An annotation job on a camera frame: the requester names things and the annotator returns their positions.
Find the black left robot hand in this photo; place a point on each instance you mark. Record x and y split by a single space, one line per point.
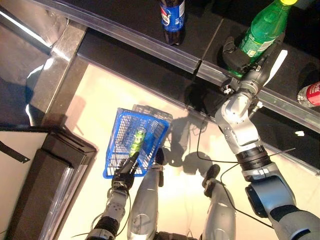
123 175

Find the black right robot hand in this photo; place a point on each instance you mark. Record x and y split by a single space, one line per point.
235 57

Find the blue plastic shopping basket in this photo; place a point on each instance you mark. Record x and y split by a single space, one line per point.
111 147

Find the green Sprite bottle yellow cap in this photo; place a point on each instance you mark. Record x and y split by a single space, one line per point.
262 27

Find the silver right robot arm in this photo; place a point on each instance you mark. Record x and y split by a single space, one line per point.
237 112

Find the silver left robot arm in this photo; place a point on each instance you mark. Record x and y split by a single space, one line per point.
115 207

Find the silver left robot leg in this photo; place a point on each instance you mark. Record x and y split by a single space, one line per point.
145 200

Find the silver robot leg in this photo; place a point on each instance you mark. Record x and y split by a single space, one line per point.
220 217
145 200

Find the green soda can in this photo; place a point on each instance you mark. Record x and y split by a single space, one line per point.
138 140

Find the black left robot foot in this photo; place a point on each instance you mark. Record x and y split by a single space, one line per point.
160 157

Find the black robot foot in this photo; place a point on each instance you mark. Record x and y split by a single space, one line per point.
212 172
160 157

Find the black shelf board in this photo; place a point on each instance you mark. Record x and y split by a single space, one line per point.
140 15
295 50

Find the black side shelf unit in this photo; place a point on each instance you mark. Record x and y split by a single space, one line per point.
57 175

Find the Pepsi bottle blue cap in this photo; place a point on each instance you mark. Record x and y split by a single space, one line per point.
172 15

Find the dark robot waist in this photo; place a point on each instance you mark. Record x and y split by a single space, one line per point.
175 236

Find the small water bottle red cap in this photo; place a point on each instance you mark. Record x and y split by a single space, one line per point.
311 95

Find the black base shelf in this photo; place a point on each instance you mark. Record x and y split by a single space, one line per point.
150 72

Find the black right robot foot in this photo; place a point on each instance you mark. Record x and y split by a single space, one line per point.
212 172

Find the white paper scrap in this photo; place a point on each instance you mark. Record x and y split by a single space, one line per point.
299 133

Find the silver right robot leg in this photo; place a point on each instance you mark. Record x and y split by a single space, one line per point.
220 217

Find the shiny steel pillar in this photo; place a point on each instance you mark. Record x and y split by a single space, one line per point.
45 25

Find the clear plastic price rail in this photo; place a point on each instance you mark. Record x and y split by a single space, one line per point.
275 102
125 32

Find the black metal bracket strip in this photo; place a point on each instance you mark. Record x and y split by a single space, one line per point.
15 153

